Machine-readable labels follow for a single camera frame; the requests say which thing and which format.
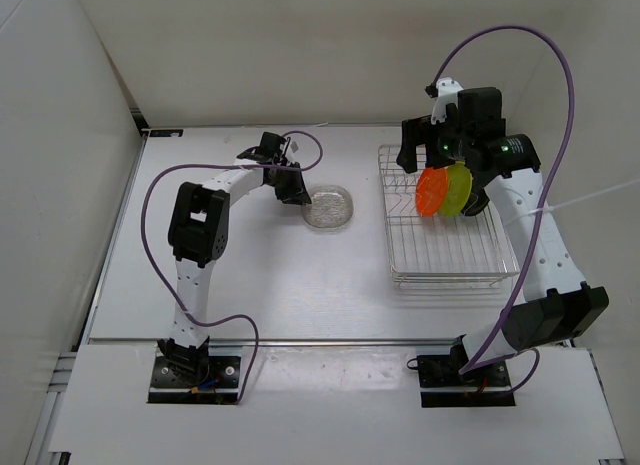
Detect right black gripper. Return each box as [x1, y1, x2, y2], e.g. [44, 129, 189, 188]
[396, 111, 473, 174]

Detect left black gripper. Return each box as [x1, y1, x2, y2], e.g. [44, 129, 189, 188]
[267, 160, 312, 206]

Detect clear glass plate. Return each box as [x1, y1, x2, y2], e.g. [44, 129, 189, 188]
[301, 185, 354, 230]

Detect orange plate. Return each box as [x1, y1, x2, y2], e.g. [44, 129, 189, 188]
[415, 168, 448, 217]

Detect green plate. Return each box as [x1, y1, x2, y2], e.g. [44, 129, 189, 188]
[438, 163, 473, 217]

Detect black plate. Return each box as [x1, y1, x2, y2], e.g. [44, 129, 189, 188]
[461, 186, 490, 217]

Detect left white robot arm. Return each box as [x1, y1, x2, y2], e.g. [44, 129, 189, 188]
[159, 132, 311, 386]

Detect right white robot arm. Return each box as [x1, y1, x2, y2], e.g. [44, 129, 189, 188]
[396, 78, 609, 385]

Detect white zip tie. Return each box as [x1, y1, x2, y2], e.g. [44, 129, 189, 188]
[508, 178, 640, 224]

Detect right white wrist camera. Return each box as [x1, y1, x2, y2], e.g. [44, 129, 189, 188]
[425, 77, 463, 125]

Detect wire dish rack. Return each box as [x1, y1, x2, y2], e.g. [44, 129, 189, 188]
[377, 145, 519, 289]

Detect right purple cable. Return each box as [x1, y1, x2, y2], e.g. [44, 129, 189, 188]
[432, 27, 576, 401]

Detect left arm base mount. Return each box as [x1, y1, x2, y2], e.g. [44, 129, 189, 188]
[147, 347, 242, 405]

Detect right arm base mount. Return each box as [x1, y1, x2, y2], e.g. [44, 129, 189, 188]
[406, 355, 516, 408]

